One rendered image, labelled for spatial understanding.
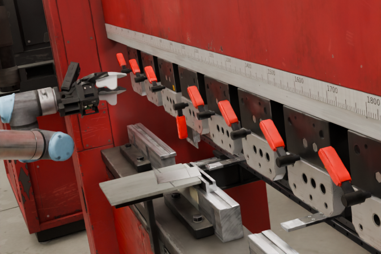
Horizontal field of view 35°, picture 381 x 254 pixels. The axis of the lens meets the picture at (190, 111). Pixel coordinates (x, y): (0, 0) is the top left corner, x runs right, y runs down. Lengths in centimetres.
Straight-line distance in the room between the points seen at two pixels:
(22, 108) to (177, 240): 56
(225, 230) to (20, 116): 63
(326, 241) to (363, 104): 268
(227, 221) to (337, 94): 78
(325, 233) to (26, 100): 229
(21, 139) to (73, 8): 105
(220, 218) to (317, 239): 197
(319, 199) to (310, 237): 254
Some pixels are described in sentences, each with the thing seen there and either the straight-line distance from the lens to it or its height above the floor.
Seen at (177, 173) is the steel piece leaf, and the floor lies 100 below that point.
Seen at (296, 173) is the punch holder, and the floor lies 122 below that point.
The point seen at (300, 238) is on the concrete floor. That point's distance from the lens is 355.
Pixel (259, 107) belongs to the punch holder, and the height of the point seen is 132.
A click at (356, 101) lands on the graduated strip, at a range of 87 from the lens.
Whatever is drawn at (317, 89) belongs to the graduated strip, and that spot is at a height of 139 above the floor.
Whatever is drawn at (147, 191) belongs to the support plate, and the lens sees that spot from 170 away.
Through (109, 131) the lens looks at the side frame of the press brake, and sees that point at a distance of 260.
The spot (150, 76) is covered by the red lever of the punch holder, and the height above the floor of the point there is 129.
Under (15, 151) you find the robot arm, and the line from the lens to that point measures 156.
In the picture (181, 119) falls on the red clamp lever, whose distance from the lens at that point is 158.
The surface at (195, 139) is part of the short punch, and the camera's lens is 173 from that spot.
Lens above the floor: 161
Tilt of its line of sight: 14 degrees down
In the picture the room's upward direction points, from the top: 8 degrees counter-clockwise
